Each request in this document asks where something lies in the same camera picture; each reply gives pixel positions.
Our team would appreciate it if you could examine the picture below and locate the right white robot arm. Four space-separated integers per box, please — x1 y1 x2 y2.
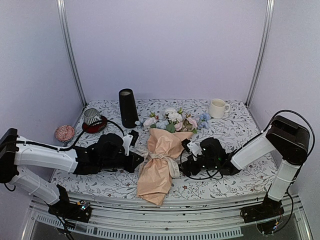
179 114 315 218

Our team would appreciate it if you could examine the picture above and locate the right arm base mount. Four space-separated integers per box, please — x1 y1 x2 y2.
240 195 285 235

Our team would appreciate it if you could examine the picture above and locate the black cylindrical vase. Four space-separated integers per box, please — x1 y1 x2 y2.
118 88 139 129

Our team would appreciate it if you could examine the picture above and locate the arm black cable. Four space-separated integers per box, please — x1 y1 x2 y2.
186 109 316 181
14 119 126 152

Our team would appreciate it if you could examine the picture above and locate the right aluminium frame post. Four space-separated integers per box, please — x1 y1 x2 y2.
245 0 275 108

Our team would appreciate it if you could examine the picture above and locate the left aluminium frame post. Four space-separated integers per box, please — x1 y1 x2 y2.
56 0 87 107

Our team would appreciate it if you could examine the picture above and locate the pink patterned ball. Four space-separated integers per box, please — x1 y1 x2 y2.
54 125 75 143

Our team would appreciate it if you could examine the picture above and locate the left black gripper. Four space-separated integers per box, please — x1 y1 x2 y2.
99 151 145 174

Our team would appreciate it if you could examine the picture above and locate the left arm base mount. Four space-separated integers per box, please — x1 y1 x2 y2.
48 184 92 223

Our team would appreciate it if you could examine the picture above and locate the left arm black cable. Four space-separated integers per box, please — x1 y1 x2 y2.
14 119 126 152

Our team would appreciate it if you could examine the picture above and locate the aluminium front rail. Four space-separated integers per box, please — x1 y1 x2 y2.
21 192 313 240

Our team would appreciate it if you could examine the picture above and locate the peach paper flower bouquet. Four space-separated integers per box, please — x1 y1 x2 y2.
137 108 210 206

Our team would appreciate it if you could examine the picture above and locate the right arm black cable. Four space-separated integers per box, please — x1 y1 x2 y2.
186 109 316 181

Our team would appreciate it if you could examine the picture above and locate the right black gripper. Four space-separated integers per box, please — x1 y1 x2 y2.
176 154 219 177

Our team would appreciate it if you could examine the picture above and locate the striped black white cup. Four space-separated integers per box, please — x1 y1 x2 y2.
83 108 102 126

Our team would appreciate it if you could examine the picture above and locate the cream printed ribbon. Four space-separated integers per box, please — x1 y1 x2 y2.
135 146 180 178

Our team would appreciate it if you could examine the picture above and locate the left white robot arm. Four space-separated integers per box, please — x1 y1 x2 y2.
0 128 144 217

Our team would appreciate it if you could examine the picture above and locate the red round coaster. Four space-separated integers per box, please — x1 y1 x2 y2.
81 116 108 134

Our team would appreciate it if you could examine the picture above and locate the floral patterned tablecloth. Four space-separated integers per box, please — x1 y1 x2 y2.
52 99 277 201

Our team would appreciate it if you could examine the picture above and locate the cream ceramic mug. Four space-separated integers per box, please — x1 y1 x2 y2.
208 98 231 119

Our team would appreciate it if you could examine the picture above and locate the aluminium frame post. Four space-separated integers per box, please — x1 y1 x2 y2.
56 0 87 107
245 0 275 108

